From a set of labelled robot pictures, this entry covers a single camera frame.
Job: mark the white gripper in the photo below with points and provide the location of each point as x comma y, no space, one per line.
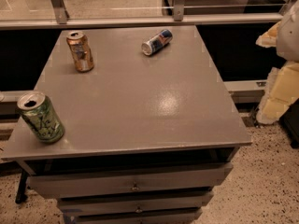
290,34

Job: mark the green soda can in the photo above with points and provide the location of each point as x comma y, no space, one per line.
37,111

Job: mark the blue silver energy drink can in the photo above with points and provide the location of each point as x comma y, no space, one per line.
157,42

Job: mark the gold orange soda can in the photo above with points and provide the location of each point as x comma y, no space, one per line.
80,50

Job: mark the grey drawer cabinet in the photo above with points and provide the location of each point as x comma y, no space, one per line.
133,111

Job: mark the bottom grey drawer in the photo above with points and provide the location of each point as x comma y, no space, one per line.
170,216

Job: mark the grey drawer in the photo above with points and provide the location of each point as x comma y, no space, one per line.
130,181
138,203
170,216

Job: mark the middle grey drawer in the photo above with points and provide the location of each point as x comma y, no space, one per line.
138,203

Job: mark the top grey drawer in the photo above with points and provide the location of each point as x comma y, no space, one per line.
130,181

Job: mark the grey metal rail frame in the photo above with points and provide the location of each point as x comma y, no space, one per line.
18,15

